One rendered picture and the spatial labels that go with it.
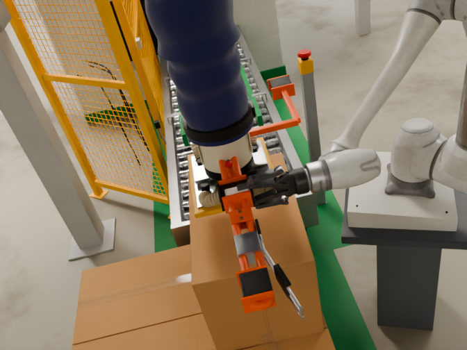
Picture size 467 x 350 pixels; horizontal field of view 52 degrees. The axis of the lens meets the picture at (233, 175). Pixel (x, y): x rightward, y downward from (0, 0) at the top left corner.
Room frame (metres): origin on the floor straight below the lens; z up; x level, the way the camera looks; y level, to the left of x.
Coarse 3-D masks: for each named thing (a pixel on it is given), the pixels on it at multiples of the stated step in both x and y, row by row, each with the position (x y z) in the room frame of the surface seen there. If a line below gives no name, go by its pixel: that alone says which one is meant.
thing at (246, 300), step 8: (240, 272) 0.75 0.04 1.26; (248, 272) 0.74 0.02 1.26; (256, 272) 0.74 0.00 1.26; (264, 272) 0.73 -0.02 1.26; (240, 280) 0.73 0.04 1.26; (248, 280) 0.72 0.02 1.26; (256, 280) 0.72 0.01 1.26; (264, 280) 0.71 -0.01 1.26; (248, 288) 0.70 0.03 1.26; (256, 288) 0.69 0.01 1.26; (264, 288) 0.69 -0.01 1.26; (248, 296) 0.68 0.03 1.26; (256, 296) 0.67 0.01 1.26; (264, 296) 0.67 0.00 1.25; (272, 296) 0.67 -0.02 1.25; (248, 304) 0.67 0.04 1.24; (272, 304) 0.67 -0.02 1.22
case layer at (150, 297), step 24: (120, 264) 1.59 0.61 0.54; (144, 264) 1.56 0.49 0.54; (168, 264) 1.52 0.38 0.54; (96, 288) 1.48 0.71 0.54; (120, 288) 1.45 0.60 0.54; (144, 288) 1.41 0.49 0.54; (168, 288) 1.38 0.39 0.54; (192, 288) 1.35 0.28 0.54; (96, 312) 1.35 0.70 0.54; (120, 312) 1.31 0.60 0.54; (144, 312) 1.29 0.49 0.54; (168, 312) 1.26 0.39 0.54; (192, 312) 1.23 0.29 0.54; (96, 336) 1.23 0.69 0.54; (120, 336) 1.20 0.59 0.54; (144, 336) 1.17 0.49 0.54; (168, 336) 1.14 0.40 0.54; (192, 336) 1.12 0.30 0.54; (312, 336) 1.00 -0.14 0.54
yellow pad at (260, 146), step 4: (260, 140) 1.46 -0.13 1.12; (256, 144) 1.43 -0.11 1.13; (260, 144) 1.42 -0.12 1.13; (264, 144) 1.43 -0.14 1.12; (256, 148) 1.38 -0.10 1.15; (260, 148) 1.40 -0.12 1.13; (264, 148) 1.40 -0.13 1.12; (264, 152) 1.38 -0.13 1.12; (268, 156) 1.35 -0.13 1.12; (268, 160) 1.33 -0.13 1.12; (268, 164) 1.31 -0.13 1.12; (264, 168) 1.28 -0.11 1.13; (268, 168) 1.28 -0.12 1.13; (272, 168) 1.28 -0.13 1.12; (248, 172) 1.29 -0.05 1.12; (252, 172) 1.28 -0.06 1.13; (256, 172) 1.24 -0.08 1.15; (276, 176) 1.23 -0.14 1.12
